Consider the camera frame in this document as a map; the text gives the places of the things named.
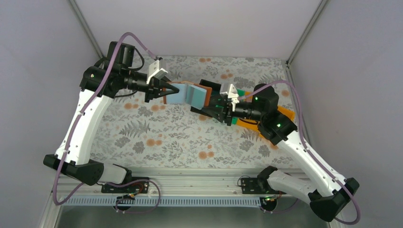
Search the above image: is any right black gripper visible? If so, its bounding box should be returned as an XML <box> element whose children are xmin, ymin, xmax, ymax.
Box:
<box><xmin>202</xmin><ymin>93</ymin><xmax>264</xmax><ymax>126</ymax></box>

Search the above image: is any brown leather card holder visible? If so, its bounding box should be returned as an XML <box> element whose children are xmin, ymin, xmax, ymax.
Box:
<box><xmin>163</xmin><ymin>81</ymin><xmax>205</xmax><ymax>109</ymax></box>

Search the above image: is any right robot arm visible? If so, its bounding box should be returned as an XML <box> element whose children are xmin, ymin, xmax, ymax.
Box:
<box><xmin>202</xmin><ymin>84</ymin><xmax>359</xmax><ymax>222</ymax></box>

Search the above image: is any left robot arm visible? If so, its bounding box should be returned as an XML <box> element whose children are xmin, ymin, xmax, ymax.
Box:
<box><xmin>43</xmin><ymin>41</ymin><xmax>179</xmax><ymax>192</ymax></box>

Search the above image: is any black storage bin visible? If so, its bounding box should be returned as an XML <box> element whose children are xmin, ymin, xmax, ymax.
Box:
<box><xmin>190</xmin><ymin>79</ymin><xmax>221</xmax><ymax>117</ymax></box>

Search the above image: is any green storage bin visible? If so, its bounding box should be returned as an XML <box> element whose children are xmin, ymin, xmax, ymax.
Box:
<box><xmin>218</xmin><ymin>93</ymin><xmax>241</xmax><ymax>126</ymax></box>

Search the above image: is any orange storage bin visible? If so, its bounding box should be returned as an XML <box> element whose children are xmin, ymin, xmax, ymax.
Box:
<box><xmin>251</xmin><ymin>87</ymin><xmax>297</xmax><ymax>145</ymax></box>

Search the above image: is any floral table mat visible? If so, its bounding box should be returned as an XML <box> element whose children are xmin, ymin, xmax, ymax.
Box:
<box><xmin>90</xmin><ymin>56</ymin><xmax>297</xmax><ymax>169</ymax></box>

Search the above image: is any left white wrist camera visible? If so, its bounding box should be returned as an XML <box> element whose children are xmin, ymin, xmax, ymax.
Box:
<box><xmin>146</xmin><ymin>57</ymin><xmax>168</xmax><ymax>84</ymax></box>

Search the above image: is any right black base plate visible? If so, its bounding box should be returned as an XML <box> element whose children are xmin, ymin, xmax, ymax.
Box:
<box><xmin>239</xmin><ymin>177</ymin><xmax>280</xmax><ymax>195</ymax></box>

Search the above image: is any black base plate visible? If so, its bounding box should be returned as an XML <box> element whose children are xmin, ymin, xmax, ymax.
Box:
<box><xmin>239</xmin><ymin>177</ymin><xmax>280</xmax><ymax>195</ymax></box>
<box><xmin>101</xmin><ymin>177</ymin><xmax>149</xmax><ymax>194</ymax></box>

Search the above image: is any aluminium rail frame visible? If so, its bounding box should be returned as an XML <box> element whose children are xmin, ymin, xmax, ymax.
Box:
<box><xmin>50</xmin><ymin>168</ymin><xmax>335</xmax><ymax>209</ymax></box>

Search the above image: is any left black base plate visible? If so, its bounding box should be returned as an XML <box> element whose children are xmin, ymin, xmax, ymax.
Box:
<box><xmin>101</xmin><ymin>177</ymin><xmax>149</xmax><ymax>194</ymax></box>

